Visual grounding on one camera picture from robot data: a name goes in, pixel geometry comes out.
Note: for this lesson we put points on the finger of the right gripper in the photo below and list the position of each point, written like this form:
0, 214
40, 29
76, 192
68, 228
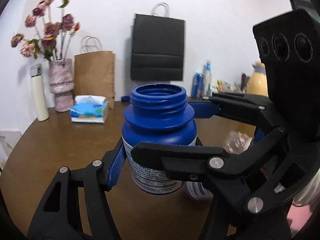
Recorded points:
255, 110
202, 163

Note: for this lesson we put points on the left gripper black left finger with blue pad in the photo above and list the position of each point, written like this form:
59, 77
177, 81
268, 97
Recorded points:
58, 213

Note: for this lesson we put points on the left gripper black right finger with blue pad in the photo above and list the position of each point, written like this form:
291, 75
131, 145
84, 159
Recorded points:
220, 217

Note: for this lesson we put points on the blue pill bottle white label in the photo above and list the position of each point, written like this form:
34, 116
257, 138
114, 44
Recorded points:
158, 113

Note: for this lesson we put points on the yellow thermos jug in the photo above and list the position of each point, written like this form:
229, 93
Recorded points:
257, 83

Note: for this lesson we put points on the clear plastic bottle white neck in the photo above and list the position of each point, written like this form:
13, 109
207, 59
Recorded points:
236, 142

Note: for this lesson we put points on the purple pill bottle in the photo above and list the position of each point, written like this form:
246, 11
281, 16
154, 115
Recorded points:
196, 191

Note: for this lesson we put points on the blue soda can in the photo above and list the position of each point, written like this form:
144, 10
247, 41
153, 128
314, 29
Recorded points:
197, 86

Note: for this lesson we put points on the white calendar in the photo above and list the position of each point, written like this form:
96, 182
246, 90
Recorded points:
9, 139

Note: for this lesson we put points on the white thermos flask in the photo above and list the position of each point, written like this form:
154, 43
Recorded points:
37, 88

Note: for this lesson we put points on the blue tissue pack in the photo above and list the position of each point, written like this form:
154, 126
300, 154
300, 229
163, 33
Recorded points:
89, 109

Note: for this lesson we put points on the black paper bag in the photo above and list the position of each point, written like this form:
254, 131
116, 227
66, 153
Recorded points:
157, 46

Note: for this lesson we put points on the blue bottle cap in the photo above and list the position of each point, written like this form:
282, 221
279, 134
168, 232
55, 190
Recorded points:
125, 99

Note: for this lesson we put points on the pink ceramic vase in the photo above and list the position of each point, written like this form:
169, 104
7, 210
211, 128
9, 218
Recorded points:
61, 84

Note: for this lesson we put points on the brown paper bag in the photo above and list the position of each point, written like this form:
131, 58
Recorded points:
94, 70

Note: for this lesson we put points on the dried pink flowers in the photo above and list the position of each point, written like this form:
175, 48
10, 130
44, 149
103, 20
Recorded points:
52, 38

